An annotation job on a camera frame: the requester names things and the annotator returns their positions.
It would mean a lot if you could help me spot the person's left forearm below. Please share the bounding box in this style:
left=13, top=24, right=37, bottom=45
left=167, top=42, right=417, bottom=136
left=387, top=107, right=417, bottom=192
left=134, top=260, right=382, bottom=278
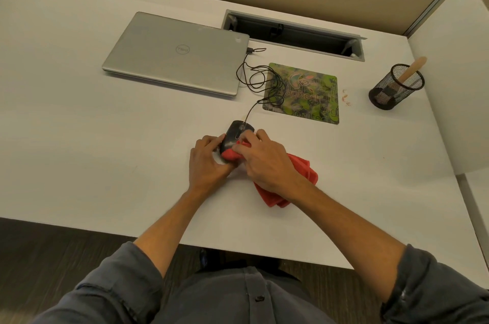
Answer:
left=134, top=187, right=210, bottom=278

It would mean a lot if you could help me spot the white side desk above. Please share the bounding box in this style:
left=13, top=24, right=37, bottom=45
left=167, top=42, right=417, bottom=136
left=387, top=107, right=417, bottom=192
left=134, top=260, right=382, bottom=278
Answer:
left=408, top=0, right=489, bottom=175

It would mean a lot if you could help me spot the person's right forearm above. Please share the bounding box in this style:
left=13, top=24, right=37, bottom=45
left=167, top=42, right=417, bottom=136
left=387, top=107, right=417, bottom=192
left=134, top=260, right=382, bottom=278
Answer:
left=281, top=179, right=406, bottom=303

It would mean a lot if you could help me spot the desk cable tray opening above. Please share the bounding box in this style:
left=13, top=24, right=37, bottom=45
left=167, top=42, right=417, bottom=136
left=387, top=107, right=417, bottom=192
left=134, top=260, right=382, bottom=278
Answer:
left=221, top=10, right=367, bottom=62

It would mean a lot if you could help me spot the black mesh pen holder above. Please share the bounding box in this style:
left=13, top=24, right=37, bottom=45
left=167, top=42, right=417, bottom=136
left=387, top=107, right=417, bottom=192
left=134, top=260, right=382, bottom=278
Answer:
left=368, top=63, right=425, bottom=111

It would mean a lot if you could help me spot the person's grey shirt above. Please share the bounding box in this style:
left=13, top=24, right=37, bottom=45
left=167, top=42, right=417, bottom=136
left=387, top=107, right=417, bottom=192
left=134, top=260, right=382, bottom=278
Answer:
left=31, top=241, right=489, bottom=324

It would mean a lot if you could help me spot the person's right hand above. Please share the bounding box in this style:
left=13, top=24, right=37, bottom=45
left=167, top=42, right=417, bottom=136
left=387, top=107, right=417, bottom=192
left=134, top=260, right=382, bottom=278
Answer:
left=232, top=129, right=305, bottom=198

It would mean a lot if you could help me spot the silver laptop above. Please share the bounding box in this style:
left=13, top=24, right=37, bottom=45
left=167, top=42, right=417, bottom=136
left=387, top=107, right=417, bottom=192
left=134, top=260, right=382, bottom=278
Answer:
left=102, top=11, right=250, bottom=97

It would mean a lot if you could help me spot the green patterned mouse pad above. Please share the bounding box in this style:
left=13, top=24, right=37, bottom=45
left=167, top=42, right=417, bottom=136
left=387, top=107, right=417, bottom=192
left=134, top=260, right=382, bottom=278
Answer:
left=262, top=63, right=340, bottom=125

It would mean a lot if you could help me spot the black computer mouse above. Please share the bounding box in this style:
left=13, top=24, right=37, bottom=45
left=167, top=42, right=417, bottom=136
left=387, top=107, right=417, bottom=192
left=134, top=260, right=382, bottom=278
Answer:
left=219, top=120, right=255, bottom=155

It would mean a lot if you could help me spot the black mouse cable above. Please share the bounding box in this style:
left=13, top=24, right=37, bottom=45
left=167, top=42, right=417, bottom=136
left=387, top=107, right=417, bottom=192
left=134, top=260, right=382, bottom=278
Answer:
left=236, top=47, right=286, bottom=125

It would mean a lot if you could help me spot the red cloth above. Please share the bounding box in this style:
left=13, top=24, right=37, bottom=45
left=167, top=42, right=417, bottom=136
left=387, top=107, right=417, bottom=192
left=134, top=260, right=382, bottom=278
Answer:
left=222, top=141, right=319, bottom=208

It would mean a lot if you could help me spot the wooden stick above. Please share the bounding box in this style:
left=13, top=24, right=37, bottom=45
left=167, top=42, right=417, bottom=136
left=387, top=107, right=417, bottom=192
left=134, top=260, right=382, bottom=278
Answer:
left=397, top=56, right=428, bottom=85

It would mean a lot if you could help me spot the person's left hand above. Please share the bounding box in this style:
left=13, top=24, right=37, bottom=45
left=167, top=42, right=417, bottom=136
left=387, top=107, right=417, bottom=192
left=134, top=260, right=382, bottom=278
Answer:
left=189, top=134, right=238, bottom=193

